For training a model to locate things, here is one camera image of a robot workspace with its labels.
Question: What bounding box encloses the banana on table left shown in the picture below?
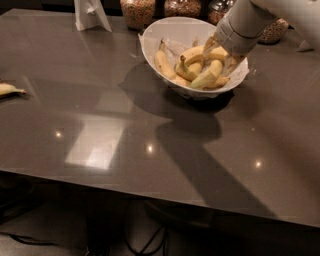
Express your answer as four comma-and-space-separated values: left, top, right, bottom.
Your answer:
0, 83, 26, 96

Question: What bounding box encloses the black floor cable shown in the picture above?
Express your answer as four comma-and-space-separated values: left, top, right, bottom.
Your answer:
123, 199, 169, 256

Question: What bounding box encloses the white paper bowl liner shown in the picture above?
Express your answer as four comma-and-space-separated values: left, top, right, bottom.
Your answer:
139, 30, 249, 100

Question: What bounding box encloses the white ceramic bowl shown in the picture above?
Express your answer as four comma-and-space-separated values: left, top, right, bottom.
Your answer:
139, 16, 250, 101

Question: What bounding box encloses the front greenish yellow banana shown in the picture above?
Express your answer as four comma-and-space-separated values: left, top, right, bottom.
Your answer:
190, 60, 223, 89

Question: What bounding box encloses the glass cereal jar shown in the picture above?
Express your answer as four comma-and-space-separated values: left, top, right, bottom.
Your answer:
164, 0, 201, 18
259, 19, 289, 44
208, 0, 236, 25
120, 0, 155, 30

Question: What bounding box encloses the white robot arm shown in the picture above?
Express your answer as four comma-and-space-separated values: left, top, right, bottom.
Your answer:
204, 0, 320, 74

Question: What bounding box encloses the white card stand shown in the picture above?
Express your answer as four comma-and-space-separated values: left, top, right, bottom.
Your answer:
74, 0, 112, 32

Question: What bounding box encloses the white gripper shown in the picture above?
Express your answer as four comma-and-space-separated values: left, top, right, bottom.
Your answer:
203, 0, 276, 76

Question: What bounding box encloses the middle curved yellow banana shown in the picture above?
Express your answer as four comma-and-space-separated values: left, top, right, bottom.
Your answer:
175, 55, 204, 82

